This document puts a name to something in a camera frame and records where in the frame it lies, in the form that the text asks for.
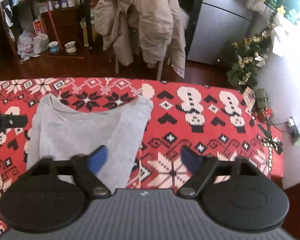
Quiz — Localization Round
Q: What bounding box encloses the brown patterned gift box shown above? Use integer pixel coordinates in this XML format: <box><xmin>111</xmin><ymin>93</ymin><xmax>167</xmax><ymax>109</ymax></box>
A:
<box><xmin>242</xmin><ymin>87</ymin><xmax>257</xmax><ymax>110</ymax></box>

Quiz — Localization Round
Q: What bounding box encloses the silver refrigerator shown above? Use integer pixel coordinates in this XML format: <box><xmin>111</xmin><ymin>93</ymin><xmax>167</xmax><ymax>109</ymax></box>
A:
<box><xmin>186</xmin><ymin>0</ymin><xmax>262</xmax><ymax>67</ymax></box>

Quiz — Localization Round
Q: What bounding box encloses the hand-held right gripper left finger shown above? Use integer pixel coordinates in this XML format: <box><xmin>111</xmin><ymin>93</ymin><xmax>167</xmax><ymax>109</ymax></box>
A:
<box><xmin>27</xmin><ymin>144</ymin><xmax>112</xmax><ymax>198</ymax></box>

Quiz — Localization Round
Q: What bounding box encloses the green wrapped gift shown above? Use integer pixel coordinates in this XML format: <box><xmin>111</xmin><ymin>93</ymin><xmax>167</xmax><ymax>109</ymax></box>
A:
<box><xmin>255</xmin><ymin>89</ymin><xmax>268</xmax><ymax>109</ymax></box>

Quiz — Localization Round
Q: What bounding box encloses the beige padded jacket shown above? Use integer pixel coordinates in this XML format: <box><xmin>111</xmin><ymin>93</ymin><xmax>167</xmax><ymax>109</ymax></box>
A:
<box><xmin>93</xmin><ymin>0</ymin><xmax>187</xmax><ymax>78</ymax></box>

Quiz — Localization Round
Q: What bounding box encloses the red patterned blanket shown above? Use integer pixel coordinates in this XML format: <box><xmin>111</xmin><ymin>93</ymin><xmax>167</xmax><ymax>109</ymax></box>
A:
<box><xmin>0</xmin><ymin>77</ymin><xmax>283</xmax><ymax>240</ymax></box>

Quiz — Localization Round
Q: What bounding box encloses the red gift box with ribbon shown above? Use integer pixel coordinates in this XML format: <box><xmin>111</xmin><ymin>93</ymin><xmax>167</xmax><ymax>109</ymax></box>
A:
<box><xmin>259</xmin><ymin>122</ymin><xmax>284</xmax><ymax>180</ymax></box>

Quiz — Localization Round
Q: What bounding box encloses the white ceramic pot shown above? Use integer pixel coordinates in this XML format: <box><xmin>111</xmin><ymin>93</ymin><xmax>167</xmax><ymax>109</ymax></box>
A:
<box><xmin>64</xmin><ymin>41</ymin><xmax>76</xmax><ymax>54</ymax></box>

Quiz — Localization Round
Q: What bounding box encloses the white plastic bag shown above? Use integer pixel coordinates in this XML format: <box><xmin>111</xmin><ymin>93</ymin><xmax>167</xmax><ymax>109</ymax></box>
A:
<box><xmin>33</xmin><ymin>32</ymin><xmax>50</xmax><ymax>54</ymax></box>

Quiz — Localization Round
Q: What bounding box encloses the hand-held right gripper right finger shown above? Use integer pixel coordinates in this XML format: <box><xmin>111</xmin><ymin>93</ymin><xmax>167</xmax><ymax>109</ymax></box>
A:
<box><xmin>177</xmin><ymin>146</ymin><xmax>262</xmax><ymax>198</ymax></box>

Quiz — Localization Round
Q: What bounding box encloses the white chair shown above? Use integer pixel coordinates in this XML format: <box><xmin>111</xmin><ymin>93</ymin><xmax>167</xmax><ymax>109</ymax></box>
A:
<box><xmin>109</xmin><ymin>52</ymin><xmax>170</xmax><ymax>80</ymax></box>

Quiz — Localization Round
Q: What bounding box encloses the brown wooden nightstand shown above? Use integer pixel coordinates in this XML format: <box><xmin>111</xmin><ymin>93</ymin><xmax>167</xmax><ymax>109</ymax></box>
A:
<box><xmin>282</xmin><ymin>177</ymin><xmax>300</xmax><ymax>240</ymax></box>

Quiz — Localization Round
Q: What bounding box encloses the brown wooden cabinet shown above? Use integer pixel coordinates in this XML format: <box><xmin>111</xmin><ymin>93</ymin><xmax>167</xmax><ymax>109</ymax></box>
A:
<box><xmin>40</xmin><ymin>5</ymin><xmax>87</xmax><ymax>53</ymax></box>

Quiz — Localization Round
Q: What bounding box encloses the printed plastic bag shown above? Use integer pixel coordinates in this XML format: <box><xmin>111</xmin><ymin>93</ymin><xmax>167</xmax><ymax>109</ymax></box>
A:
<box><xmin>17</xmin><ymin>30</ymin><xmax>35</xmax><ymax>60</ymax></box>

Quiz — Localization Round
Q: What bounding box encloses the wall socket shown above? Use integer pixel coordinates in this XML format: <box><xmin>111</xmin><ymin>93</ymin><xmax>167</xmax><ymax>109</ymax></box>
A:
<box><xmin>287</xmin><ymin>116</ymin><xmax>300</xmax><ymax>144</ymax></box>

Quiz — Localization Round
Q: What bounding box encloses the grey knitted sweater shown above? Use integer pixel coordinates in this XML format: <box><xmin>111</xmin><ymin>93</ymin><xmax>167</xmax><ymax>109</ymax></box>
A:
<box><xmin>27</xmin><ymin>94</ymin><xmax>154</xmax><ymax>188</ymax></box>

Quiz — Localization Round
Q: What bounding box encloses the red broom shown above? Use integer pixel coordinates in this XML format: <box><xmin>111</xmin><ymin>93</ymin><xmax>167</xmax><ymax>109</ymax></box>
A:
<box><xmin>46</xmin><ymin>2</ymin><xmax>63</xmax><ymax>50</ymax></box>

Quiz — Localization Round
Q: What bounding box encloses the small red gift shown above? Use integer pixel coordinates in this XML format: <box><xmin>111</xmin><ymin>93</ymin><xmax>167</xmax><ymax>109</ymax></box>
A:
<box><xmin>252</xmin><ymin>107</ymin><xmax>274</xmax><ymax>123</ymax></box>

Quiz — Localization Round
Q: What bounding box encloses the red printed box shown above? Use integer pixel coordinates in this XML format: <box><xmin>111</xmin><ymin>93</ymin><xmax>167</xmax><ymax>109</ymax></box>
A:
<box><xmin>32</xmin><ymin>19</ymin><xmax>46</xmax><ymax>34</ymax></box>

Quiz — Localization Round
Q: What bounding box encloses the small decorated christmas tree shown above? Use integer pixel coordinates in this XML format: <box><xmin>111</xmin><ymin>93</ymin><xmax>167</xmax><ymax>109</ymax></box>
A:
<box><xmin>226</xmin><ymin>17</ymin><xmax>277</xmax><ymax>90</ymax></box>

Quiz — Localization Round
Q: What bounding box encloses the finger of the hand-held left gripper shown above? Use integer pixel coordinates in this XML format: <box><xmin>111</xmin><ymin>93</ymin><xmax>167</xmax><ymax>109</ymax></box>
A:
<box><xmin>1</xmin><ymin>114</ymin><xmax>28</xmax><ymax>129</ymax></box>

